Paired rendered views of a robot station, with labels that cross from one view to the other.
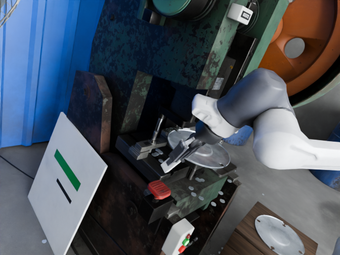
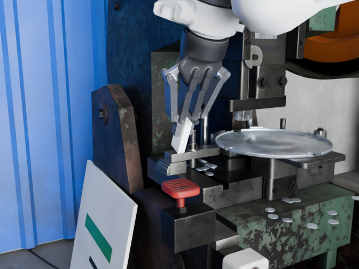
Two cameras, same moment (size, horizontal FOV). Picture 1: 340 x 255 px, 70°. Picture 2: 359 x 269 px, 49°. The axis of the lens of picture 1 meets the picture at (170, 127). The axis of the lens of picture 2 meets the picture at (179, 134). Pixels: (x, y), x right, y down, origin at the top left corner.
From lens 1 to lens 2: 0.41 m
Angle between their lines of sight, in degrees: 25
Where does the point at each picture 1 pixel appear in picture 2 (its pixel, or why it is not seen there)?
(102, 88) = (117, 97)
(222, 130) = (203, 21)
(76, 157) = (104, 212)
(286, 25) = not seen: outside the picture
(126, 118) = (156, 129)
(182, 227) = (242, 259)
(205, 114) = (170, 7)
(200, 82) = not seen: hidden behind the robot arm
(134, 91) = (157, 85)
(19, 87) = (49, 153)
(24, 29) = (44, 77)
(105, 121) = (129, 142)
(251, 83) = not seen: outside the picture
